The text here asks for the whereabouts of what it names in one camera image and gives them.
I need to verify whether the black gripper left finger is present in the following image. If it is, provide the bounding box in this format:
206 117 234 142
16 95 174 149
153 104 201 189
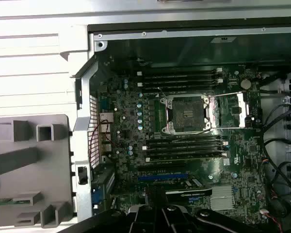
62 186 160 233

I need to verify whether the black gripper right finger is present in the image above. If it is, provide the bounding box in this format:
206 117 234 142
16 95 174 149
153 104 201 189
158 185 262 233

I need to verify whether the CPU socket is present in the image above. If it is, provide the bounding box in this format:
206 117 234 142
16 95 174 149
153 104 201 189
160 93 213 134

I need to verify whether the black graphics card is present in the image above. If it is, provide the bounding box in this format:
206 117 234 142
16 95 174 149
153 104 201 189
165 178 213 199

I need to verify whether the blue expansion slot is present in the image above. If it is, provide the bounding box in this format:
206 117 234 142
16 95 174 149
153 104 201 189
137 174 188 182

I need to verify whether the black expansion slot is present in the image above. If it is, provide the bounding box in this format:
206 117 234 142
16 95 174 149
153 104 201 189
137 164 187 172

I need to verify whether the silver chipset heatsink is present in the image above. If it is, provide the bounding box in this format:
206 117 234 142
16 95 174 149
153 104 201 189
210 186 235 211

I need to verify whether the green motherboard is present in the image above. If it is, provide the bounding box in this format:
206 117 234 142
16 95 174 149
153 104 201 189
97 62 267 233

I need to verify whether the grey parts rack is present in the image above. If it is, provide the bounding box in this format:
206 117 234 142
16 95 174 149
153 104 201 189
0 114 72 229

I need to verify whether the black silver PC case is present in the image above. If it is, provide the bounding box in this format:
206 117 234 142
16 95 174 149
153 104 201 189
70 14 291 233

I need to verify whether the blue serial port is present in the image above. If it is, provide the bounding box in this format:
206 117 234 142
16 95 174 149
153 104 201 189
98 93 111 111

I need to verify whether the green RAM stick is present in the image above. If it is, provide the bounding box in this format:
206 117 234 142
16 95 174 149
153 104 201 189
0 198 21 206

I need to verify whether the round coin battery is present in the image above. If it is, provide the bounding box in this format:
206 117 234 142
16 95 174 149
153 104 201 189
240 78 252 90

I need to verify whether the black cable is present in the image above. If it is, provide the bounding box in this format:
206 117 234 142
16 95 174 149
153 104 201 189
260 96 291 170

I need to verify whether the black white fan wire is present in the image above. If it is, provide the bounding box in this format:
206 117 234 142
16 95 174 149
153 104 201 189
129 56 152 68

